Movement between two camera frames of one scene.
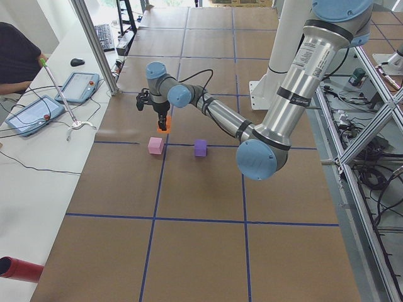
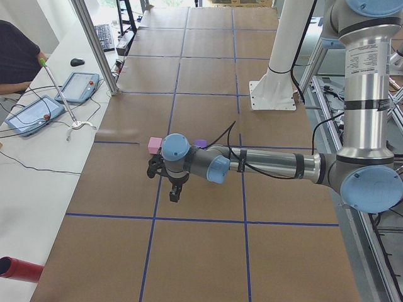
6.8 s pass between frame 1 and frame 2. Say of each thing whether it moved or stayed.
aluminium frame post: stayed
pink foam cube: stayed
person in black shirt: stayed
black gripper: moved
